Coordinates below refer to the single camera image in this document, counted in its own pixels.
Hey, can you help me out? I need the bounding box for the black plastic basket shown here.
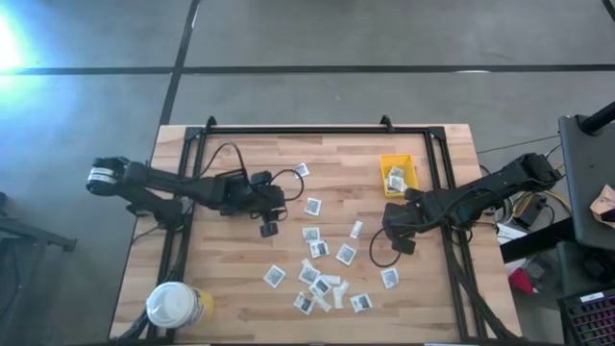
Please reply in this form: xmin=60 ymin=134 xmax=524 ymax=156
xmin=215 ymin=166 xmax=251 ymax=189

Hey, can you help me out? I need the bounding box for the yellow plastic basket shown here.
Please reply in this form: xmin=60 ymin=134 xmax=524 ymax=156
xmin=379 ymin=153 xmax=420 ymax=199

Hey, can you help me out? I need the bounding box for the black side table leg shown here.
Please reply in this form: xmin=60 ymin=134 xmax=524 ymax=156
xmin=499 ymin=216 xmax=578 ymax=264

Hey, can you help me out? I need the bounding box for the red object on floor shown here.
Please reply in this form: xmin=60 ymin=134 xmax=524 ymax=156
xmin=507 ymin=266 xmax=538 ymax=296

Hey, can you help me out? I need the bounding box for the yellow canister with white lid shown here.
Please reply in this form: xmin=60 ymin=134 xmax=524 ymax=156
xmin=145 ymin=281 xmax=215 ymax=331

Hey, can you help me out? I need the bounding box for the dark grey side table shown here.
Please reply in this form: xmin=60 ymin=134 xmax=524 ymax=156
xmin=557 ymin=113 xmax=615 ymax=251

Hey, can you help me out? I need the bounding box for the brown paper bag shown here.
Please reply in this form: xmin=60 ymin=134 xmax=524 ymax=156
xmin=589 ymin=184 xmax=615 ymax=230

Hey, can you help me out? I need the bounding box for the black pole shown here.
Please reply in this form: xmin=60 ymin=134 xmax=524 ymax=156
xmin=578 ymin=99 xmax=615 ymax=136

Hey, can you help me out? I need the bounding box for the backlit black keyboard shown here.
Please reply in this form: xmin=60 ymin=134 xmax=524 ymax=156
xmin=556 ymin=286 xmax=615 ymax=346

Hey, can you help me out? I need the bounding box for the black floor stand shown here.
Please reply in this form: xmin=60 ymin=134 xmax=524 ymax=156
xmin=0 ymin=190 xmax=78 ymax=254

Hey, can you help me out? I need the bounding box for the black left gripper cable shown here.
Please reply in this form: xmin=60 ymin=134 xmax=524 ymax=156
xmin=268 ymin=167 xmax=306 ymax=203

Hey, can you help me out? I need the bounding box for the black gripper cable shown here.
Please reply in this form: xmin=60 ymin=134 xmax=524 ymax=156
xmin=268 ymin=167 xmax=306 ymax=203
xmin=368 ymin=228 xmax=404 ymax=269

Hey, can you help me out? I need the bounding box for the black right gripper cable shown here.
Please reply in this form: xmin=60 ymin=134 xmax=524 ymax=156
xmin=368 ymin=228 xmax=404 ymax=269

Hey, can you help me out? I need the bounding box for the black metal table frame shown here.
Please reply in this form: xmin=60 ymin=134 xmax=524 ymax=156
xmin=109 ymin=114 xmax=523 ymax=346

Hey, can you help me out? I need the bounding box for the grey floor cable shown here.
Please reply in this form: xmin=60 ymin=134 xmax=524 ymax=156
xmin=475 ymin=134 xmax=561 ymax=155

